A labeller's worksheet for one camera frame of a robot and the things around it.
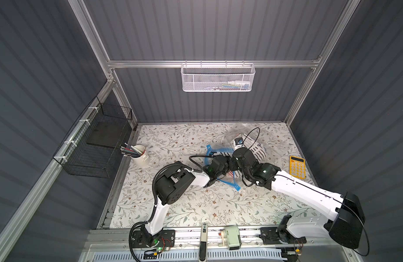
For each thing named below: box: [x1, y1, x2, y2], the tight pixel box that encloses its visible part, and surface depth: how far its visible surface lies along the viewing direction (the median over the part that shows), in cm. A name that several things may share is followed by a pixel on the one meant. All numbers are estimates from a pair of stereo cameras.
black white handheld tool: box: [198, 222, 209, 262], surface depth 69 cm
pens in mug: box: [120, 142, 146, 158], surface depth 94 cm
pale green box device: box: [224, 224, 242, 251], surface depth 71 cm
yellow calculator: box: [289, 155, 307, 180], surface depth 98 cm
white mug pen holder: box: [131, 144, 151, 169], surface depth 96 cm
